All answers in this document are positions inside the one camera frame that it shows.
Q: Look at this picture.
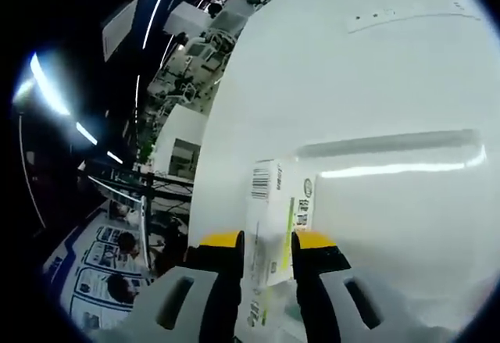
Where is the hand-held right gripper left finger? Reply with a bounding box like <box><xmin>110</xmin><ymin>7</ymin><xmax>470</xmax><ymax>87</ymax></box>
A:
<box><xmin>87</xmin><ymin>229</ymin><xmax>246</xmax><ymax>343</ymax></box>

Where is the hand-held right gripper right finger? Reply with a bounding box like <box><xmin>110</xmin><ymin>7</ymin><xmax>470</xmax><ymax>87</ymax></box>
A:
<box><xmin>290</xmin><ymin>230</ymin><xmax>427</xmax><ymax>343</ymax></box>

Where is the white green-striped medicine box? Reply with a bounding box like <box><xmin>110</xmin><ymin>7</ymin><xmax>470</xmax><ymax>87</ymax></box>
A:
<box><xmin>244</xmin><ymin>158</ymin><xmax>316</xmax><ymax>328</ymax></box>

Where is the clear storage area container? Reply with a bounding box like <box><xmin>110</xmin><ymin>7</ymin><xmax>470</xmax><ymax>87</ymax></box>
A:
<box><xmin>295</xmin><ymin>127</ymin><xmax>489</xmax><ymax>250</ymax></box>

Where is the white ceiling air conditioner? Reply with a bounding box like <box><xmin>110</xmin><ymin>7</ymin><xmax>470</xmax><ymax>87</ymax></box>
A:
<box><xmin>102</xmin><ymin>0</ymin><xmax>140</xmax><ymax>63</ymax></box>

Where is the white table socket panel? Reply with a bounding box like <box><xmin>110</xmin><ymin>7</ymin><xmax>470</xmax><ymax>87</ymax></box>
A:
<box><xmin>345</xmin><ymin>2</ymin><xmax>484</xmax><ymax>34</ymax></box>

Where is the blue bordered wall poster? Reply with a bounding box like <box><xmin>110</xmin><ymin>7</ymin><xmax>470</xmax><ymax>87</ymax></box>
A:
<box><xmin>42</xmin><ymin>202</ymin><xmax>157</xmax><ymax>330</ymax></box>

